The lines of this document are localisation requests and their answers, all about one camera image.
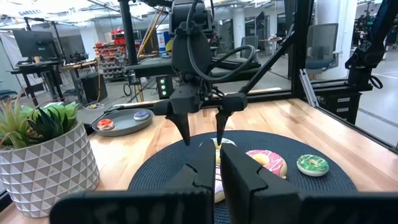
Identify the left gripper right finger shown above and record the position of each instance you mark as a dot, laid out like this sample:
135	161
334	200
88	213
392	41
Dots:
242	186

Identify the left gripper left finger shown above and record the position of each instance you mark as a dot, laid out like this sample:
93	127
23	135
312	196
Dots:
202	171

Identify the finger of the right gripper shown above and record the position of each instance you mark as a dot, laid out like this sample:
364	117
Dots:
182	124
221	123

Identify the large purple iced donut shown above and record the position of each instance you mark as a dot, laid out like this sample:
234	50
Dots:
219	191

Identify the large white iced donut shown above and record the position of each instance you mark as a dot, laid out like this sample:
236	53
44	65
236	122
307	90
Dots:
217	152

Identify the large pink iced donut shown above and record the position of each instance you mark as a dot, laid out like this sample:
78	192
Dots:
273	160

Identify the small blue iced donut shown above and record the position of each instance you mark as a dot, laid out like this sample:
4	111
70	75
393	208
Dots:
137	116

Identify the small orange iced donut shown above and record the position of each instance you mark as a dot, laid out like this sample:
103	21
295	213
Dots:
101	125

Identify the black background robot arm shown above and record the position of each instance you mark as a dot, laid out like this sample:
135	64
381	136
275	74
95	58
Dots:
367	53

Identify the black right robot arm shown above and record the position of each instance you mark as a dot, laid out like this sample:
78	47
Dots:
189	53

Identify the black controller box with lights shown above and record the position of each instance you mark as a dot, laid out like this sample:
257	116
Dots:
168	81

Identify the grey plate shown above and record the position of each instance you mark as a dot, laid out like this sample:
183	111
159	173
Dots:
124	124

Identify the round dark woven placemat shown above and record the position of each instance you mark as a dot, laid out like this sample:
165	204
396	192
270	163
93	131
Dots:
280	140

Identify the small green iced donut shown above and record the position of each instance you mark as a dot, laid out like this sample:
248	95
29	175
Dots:
303	168

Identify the grey office chair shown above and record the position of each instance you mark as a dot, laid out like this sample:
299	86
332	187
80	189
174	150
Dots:
321	42
250	45

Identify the shelf with red bins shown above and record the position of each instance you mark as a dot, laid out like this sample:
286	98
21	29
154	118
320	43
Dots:
112	59

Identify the black computer case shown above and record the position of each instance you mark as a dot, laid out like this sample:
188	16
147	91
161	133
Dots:
94	87

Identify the wooden top desk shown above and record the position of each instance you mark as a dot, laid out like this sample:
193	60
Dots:
77	64

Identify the black drawer cabinet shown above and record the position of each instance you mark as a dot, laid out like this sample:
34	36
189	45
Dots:
342	107

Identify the succulent in white patterned pot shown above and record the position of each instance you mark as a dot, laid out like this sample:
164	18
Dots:
46	172

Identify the black desk monitor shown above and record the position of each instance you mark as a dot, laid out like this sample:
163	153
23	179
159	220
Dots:
34	43

